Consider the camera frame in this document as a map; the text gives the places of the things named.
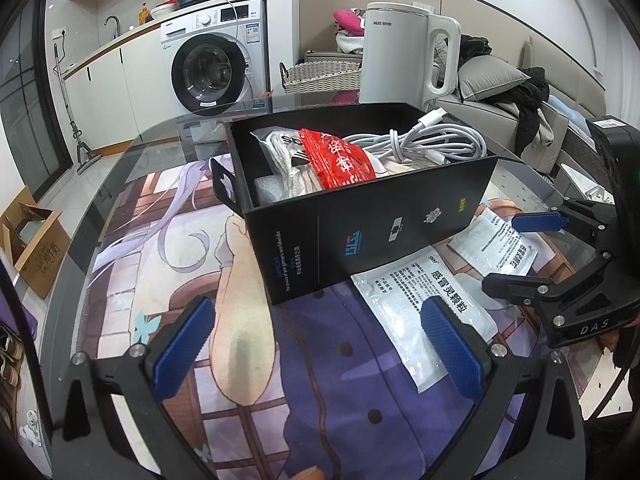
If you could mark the grey sofa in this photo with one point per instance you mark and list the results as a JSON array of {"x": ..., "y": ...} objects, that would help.
[{"x": 495, "y": 120}]

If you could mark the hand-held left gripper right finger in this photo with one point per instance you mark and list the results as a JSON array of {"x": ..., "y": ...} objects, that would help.
[{"x": 452, "y": 350}]

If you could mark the printed table mat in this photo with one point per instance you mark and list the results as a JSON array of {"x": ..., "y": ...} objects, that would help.
[{"x": 320, "y": 385}]

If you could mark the small white medicine sachet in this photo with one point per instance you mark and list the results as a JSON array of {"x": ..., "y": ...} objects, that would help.
[{"x": 492, "y": 240}]

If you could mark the white washing machine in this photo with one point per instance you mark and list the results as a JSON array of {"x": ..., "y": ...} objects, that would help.
[{"x": 215, "y": 60}]

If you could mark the grey pillow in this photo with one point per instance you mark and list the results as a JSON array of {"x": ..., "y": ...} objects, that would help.
[{"x": 492, "y": 77}]

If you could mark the black jacket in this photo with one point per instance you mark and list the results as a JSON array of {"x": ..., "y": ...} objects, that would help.
[{"x": 532, "y": 110}]

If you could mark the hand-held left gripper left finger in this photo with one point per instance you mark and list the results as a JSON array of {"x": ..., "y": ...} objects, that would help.
[{"x": 182, "y": 347}]

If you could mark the person's left hand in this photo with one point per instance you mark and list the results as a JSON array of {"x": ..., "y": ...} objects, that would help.
[{"x": 310, "y": 474}]

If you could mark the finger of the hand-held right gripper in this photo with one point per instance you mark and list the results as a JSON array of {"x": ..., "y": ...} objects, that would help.
[
  {"x": 520, "y": 289},
  {"x": 540, "y": 222}
]

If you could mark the pink cloth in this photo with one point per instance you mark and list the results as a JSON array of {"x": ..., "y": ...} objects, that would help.
[{"x": 347, "y": 21}]

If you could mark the white garment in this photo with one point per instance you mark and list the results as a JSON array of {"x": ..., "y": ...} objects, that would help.
[{"x": 349, "y": 44}]

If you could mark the brown cardboard box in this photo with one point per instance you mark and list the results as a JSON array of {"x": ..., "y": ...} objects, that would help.
[{"x": 42, "y": 255}]

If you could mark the large white medicine sachet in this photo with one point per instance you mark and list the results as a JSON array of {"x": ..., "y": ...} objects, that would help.
[{"x": 400, "y": 305}]

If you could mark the yellow bottle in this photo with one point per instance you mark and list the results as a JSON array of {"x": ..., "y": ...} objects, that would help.
[{"x": 144, "y": 15}]

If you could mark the light blue cloth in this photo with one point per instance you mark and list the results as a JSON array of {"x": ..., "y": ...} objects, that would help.
[{"x": 567, "y": 110}]

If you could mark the white bubble wrap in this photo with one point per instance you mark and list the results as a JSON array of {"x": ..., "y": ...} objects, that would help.
[{"x": 267, "y": 191}]

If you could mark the white wicker basket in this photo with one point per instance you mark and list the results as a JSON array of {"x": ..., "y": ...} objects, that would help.
[{"x": 320, "y": 77}]

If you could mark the standing mop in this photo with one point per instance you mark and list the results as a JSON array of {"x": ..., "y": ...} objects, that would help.
[{"x": 75, "y": 130}]

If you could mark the black cardboard box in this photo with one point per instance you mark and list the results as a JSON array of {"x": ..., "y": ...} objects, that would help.
[{"x": 380, "y": 230}]

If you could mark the white electric kettle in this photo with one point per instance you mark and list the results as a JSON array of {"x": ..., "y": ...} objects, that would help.
[{"x": 395, "y": 55}]

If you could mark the white socks with red label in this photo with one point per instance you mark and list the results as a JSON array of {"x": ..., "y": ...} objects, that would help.
[{"x": 340, "y": 160}]

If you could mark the metal faucet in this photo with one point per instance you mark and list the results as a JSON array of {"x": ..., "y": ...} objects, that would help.
[{"x": 114, "y": 27}]

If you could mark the white kitchen cabinet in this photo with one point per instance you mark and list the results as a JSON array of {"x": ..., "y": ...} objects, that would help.
[{"x": 115, "y": 90}]

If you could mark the black garment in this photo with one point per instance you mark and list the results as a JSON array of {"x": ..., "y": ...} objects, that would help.
[{"x": 477, "y": 47}]

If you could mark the dark glass door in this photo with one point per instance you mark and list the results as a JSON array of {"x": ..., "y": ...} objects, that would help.
[{"x": 25, "y": 100}]

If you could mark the white bowl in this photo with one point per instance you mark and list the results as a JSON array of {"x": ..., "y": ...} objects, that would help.
[{"x": 162, "y": 11}]

